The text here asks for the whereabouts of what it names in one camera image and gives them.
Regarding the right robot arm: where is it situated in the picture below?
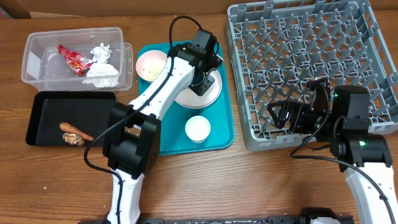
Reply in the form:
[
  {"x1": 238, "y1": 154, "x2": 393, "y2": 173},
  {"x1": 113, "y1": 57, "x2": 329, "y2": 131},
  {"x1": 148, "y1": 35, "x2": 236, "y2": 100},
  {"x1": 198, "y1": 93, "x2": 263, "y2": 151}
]
[{"x1": 267, "y1": 78, "x2": 397, "y2": 223}]

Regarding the grey dishwasher rack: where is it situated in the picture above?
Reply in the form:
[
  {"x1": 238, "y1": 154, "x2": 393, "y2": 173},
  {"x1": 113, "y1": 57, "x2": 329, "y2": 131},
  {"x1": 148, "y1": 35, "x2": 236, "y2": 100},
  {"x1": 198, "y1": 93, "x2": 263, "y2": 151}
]
[{"x1": 226, "y1": 1, "x2": 397, "y2": 151}]

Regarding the black plastic tray bin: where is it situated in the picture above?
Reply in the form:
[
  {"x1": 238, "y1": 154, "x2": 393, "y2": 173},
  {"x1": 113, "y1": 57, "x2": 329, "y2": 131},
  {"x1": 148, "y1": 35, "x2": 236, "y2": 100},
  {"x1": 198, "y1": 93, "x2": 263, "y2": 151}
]
[{"x1": 25, "y1": 91, "x2": 116, "y2": 146}]

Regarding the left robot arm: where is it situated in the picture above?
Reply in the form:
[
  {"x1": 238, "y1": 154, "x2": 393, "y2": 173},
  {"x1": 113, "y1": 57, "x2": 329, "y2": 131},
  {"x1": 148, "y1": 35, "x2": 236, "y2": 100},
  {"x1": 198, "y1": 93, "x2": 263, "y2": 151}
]
[{"x1": 103, "y1": 29, "x2": 223, "y2": 223}]

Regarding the large white plate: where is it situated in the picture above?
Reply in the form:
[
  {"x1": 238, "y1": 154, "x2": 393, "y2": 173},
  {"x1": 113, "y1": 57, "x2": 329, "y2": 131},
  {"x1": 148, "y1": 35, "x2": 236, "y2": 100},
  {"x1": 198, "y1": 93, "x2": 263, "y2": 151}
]
[{"x1": 175, "y1": 70, "x2": 222, "y2": 109}]

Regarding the white napkin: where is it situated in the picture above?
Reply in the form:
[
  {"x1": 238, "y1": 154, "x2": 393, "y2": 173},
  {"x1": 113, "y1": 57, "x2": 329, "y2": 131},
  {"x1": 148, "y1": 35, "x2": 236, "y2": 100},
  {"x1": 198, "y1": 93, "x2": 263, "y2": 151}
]
[{"x1": 82, "y1": 43, "x2": 119, "y2": 88}]

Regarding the red snack wrapper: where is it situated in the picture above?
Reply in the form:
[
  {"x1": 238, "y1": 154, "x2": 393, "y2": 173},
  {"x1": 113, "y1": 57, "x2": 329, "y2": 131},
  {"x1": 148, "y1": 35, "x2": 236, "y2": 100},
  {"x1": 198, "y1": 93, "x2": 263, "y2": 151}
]
[{"x1": 57, "y1": 45, "x2": 93, "y2": 76}]

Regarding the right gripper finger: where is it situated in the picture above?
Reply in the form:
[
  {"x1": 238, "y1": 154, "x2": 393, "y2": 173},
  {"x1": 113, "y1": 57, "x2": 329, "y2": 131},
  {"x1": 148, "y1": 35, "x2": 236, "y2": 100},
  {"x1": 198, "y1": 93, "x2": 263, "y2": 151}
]
[
  {"x1": 266, "y1": 99, "x2": 312, "y2": 119},
  {"x1": 273, "y1": 101, "x2": 295, "y2": 129}
]

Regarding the white plastic cup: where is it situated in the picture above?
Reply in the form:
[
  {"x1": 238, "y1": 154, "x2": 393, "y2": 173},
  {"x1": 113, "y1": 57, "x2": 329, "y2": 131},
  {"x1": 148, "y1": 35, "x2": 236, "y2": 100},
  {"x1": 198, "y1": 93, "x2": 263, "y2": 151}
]
[{"x1": 185, "y1": 116, "x2": 211, "y2": 144}]

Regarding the teal plastic tray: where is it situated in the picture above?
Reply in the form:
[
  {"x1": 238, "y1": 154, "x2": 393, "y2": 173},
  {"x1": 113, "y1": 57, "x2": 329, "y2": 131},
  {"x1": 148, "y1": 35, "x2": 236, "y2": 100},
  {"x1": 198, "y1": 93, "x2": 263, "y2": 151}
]
[{"x1": 137, "y1": 39, "x2": 236, "y2": 156}]

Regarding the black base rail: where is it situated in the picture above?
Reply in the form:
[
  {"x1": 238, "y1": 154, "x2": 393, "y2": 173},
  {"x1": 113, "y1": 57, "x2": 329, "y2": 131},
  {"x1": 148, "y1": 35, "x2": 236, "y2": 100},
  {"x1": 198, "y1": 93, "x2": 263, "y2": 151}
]
[{"x1": 77, "y1": 207, "x2": 355, "y2": 224}]

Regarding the brown food scrap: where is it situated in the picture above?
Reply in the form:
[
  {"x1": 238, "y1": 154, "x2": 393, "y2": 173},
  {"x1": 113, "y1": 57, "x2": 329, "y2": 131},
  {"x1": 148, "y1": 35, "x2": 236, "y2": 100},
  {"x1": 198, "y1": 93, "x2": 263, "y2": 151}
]
[{"x1": 62, "y1": 133, "x2": 85, "y2": 146}]

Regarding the clear plastic waste bin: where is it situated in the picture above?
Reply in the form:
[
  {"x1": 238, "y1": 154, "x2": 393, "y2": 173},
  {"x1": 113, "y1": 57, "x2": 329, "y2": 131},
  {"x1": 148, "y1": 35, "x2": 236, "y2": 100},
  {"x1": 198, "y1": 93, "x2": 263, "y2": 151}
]
[{"x1": 21, "y1": 27, "x2": 134, "y2": 91}]

